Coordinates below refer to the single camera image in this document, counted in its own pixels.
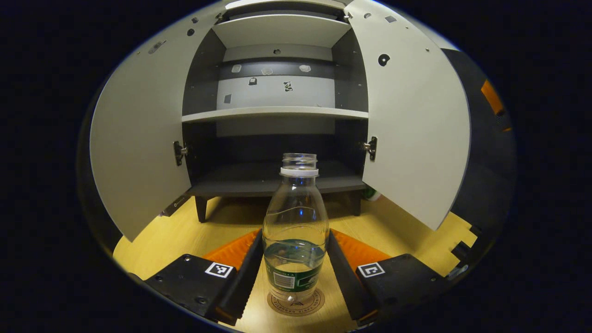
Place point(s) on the white cabinet door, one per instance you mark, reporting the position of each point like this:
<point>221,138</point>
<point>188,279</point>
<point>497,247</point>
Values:
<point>138,138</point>
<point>416,129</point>

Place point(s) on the metal door hinge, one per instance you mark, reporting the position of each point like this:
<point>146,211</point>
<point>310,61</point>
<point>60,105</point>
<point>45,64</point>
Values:
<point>178,152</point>
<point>371,148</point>
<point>220,15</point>
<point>347,15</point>

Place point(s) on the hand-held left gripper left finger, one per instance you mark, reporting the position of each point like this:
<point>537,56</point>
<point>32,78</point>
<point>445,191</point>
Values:
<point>245,282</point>

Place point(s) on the white cabinet body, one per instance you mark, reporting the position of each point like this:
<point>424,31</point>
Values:
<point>277,112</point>

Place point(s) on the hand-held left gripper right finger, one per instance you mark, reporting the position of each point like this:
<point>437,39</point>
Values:
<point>344,282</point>

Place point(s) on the round brown coaster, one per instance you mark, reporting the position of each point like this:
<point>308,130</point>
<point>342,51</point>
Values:
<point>277,306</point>

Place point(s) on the black backdrop cloth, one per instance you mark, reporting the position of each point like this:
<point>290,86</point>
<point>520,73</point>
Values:
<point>485,162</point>

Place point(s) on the toy watermelon slice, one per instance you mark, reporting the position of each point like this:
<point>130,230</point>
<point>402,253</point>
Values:
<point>372,194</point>

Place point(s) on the clear plastic bottle green label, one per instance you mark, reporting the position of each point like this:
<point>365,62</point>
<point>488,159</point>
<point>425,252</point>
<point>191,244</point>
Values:
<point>296,222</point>

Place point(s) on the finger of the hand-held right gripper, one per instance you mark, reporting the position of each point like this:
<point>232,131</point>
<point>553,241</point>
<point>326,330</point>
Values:
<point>462,251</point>

